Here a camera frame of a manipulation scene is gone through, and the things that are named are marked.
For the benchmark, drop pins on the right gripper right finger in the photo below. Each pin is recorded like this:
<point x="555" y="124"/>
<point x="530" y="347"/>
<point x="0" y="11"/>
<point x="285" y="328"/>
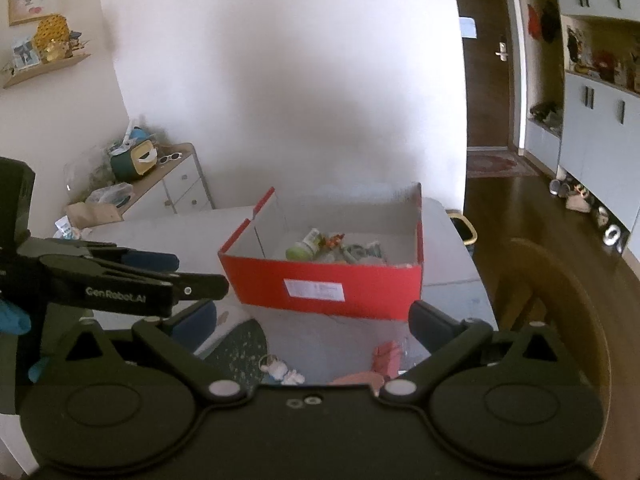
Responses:
<point x="451" y="344"/>

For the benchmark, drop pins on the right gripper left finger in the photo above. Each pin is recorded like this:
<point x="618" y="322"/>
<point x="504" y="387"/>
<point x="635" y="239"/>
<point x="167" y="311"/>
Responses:
<point x="171" y="344"/>

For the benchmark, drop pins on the red binder clip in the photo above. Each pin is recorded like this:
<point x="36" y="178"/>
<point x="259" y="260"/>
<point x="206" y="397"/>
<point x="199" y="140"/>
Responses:
<point x="392" y="359"/>

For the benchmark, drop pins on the pink heart dish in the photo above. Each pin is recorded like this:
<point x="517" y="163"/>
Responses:
<point x="373" y="379"/>

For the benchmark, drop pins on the red figure keychain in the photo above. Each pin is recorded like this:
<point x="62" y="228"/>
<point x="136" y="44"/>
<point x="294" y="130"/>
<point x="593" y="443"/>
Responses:
<point x="331" y="242"/>

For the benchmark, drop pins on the toothpick jar green lid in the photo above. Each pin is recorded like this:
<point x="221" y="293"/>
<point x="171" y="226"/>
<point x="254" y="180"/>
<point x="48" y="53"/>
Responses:
<point x="307" y="248"/>

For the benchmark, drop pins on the correction tape dispenser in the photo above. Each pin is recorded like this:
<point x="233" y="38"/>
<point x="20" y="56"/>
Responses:
<point x="370" y="254"/>

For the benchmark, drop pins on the blue gloved left hand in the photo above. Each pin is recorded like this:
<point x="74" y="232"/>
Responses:
<point x="16" y="322"/>

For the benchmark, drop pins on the wooden chair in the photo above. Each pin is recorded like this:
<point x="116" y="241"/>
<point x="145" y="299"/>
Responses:
<point x="536" y="287"/>

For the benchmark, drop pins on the trash bin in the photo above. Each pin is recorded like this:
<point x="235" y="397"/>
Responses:
<point x="464" y="228"/>

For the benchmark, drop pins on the red cardboard box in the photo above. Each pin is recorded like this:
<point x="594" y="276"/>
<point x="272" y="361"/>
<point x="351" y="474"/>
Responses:
<point x="254" y="260"/>

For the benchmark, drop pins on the green tissue box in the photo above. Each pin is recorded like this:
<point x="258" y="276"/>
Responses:
<point x="135" y="157"/>

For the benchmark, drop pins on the small white drawer cabinet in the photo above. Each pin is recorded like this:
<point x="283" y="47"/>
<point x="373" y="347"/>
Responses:
<point x="176" y="187"/>

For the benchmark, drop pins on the shoes on floor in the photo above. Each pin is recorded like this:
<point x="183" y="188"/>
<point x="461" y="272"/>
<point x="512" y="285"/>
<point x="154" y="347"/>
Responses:
<point x="578" y="198"/>

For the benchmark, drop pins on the brown door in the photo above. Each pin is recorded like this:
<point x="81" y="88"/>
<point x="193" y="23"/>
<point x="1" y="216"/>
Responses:
<point x="488" y="73"/>

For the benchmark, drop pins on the wall shelf with decor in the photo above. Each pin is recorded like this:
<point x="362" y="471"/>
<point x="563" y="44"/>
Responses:
<point x="52" y="46"/>

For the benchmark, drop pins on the white wall cabinet unit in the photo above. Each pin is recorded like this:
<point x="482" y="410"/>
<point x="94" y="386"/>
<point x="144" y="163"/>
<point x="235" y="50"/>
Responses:
<point x="582" y="72"/>

